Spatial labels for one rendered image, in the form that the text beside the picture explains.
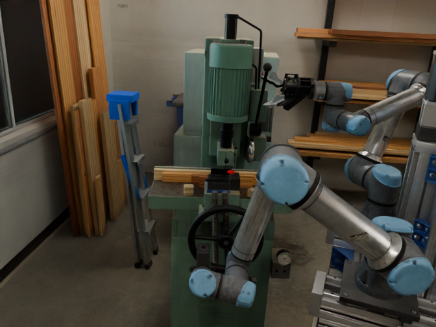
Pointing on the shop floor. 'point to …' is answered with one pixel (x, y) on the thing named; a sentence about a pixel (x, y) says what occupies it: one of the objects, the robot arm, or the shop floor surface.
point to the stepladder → (117, 106)
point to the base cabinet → (198, 305)
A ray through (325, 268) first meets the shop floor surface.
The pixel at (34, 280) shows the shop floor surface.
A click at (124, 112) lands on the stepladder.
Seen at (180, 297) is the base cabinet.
